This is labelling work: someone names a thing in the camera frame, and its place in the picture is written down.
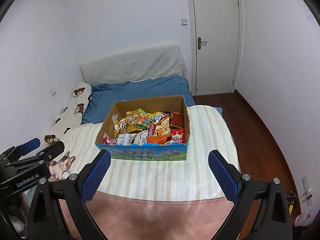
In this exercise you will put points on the white door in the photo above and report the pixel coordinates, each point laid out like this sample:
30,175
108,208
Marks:
215,67

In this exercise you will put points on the metal door handle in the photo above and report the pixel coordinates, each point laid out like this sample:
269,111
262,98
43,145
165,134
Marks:
200,43

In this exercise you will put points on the dark red sauce packet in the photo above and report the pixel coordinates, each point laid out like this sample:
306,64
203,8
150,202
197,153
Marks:
176,120

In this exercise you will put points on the white wall socket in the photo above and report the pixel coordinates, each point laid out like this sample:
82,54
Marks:
53,92

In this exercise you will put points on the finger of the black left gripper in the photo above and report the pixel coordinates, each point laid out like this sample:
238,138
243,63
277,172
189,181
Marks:
51,152
28,147

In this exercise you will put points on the yellow cracker snack bag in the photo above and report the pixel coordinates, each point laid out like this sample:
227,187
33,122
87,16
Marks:
132,120

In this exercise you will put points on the bright red snack packet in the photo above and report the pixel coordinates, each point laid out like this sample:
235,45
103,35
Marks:
108,140

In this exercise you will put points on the blue bed sheet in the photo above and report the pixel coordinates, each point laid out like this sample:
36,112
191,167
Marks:
104,95

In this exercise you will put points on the white quilted headboard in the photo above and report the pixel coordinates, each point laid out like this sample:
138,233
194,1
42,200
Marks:
135,65

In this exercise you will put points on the red chicken snack packet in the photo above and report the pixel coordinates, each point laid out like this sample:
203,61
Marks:
177,135

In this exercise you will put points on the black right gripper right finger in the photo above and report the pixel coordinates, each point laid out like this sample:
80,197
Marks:
272,220

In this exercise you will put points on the blue green cardboard box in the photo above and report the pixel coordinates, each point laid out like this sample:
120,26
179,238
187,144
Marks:
171,151

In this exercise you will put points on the striped cream pink blanket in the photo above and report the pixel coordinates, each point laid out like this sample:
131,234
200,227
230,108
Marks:
168,199

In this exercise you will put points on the orange snack packet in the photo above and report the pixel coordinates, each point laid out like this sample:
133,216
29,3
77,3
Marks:
160,140

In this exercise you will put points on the white snack packet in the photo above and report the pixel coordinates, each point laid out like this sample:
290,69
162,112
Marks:
125,139
141,138

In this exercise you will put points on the white light switch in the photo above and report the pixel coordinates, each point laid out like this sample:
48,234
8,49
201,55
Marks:
184,22

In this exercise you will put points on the bear print long pillow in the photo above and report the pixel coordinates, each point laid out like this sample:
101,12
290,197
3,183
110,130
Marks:
72,115

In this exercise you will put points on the yellow mushroom snack bag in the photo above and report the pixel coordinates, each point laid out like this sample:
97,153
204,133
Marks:
119,126

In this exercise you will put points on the wall socket with plug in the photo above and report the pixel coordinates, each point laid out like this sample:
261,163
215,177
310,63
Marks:
307,190

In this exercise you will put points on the Sedaap instant noodle packet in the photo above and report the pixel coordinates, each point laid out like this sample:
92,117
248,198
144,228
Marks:
160,124

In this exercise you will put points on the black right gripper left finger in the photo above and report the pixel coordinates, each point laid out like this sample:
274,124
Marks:
46,219

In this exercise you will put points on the colourful candy ball bag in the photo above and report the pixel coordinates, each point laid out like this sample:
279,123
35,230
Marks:
143,119

